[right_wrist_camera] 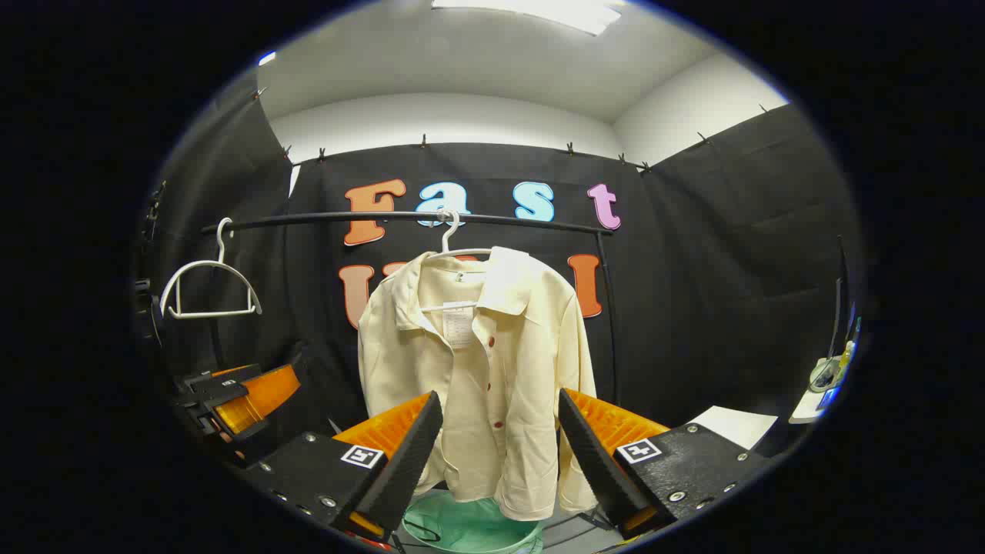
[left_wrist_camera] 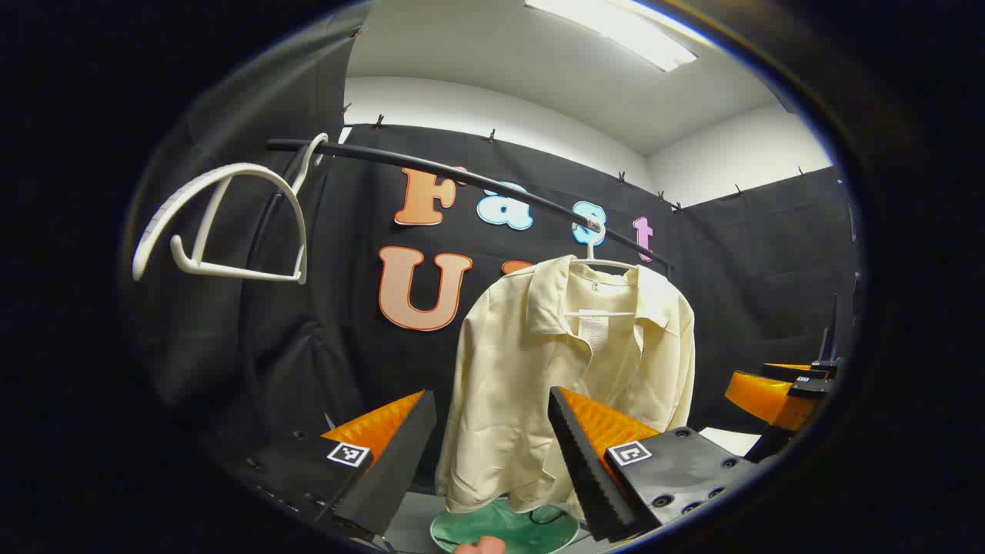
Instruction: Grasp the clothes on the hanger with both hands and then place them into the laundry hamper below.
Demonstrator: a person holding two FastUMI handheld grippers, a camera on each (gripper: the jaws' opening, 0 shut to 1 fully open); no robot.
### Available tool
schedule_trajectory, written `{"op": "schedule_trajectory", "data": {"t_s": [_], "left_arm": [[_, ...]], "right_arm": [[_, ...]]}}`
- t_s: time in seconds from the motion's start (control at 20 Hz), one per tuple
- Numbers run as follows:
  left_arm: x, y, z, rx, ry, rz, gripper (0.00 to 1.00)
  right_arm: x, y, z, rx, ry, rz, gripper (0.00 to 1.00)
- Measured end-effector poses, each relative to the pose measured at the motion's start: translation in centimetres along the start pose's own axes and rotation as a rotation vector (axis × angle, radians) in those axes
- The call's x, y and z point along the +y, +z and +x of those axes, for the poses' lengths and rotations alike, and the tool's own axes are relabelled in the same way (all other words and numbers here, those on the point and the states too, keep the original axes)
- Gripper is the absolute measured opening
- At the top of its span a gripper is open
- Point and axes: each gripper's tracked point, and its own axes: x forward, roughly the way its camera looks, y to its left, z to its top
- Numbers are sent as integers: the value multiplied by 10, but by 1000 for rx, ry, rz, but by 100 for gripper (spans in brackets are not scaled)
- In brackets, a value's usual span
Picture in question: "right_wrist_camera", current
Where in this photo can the ceiling light panel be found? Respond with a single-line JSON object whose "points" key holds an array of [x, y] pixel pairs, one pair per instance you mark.
{"points": [[539, 9]]}

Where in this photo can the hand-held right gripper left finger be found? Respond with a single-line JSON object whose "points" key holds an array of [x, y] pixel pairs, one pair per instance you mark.
{"points": [[408, 454]]}

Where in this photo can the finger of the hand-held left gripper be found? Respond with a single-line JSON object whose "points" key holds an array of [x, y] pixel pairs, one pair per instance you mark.
{"points": [[262, 396], [208, 382]]}

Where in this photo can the white empty plastic hanger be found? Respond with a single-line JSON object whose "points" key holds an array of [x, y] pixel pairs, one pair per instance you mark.
{"points": [[212, 314]]}

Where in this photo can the black upright pole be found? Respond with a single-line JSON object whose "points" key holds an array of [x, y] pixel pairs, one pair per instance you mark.
{"points": [[840, 308]]}

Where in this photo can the black backdrop cloth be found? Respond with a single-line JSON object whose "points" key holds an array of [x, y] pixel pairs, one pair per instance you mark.
{"points": [[692, 308]]}

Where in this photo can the green laundry hamper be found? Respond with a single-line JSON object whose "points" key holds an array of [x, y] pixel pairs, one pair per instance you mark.
{"points": [[469, 527]]}

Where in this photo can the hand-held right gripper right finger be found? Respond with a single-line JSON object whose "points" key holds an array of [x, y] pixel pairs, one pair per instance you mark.
{"points": [[592, 462]]}

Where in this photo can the white plastic shirt hanger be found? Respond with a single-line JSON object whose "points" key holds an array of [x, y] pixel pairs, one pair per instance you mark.
{"points": [[449, 238]]}

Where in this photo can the white paper sheet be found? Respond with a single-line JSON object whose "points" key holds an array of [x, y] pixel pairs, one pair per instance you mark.
{"points": [[735, 425]]}

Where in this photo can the cream button-up shirt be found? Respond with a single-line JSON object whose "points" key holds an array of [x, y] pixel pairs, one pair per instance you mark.
{"points": [[523, 362]]}

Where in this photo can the black clothes rack rail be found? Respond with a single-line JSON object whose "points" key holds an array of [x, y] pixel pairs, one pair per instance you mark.
{"points": [[308, 221]]}

